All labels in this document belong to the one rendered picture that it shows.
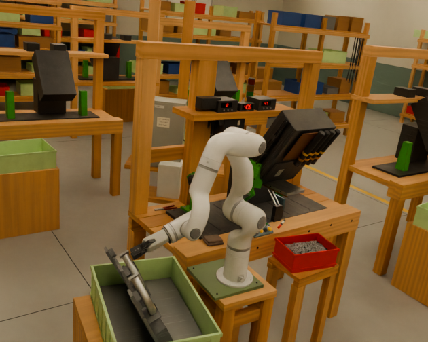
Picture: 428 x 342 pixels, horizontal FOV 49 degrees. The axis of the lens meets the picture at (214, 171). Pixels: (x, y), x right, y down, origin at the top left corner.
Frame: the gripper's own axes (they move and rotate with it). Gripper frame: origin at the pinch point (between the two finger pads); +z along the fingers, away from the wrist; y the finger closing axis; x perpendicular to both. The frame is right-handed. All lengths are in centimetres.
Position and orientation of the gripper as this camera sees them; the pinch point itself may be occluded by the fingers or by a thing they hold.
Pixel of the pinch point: (134, 253)
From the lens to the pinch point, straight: 197.5
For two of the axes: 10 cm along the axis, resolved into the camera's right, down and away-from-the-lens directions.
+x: 5.2, 8.2, -2.3
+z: -8.4, 4.5, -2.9
